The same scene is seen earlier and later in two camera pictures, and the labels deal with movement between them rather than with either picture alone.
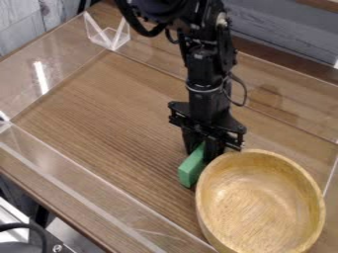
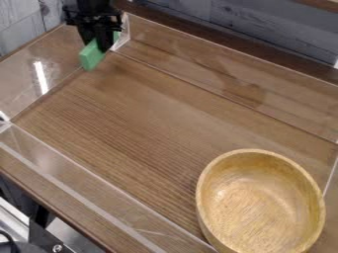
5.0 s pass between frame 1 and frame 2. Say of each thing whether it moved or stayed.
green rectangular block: moved
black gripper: moved
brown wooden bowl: stayed
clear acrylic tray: stayed
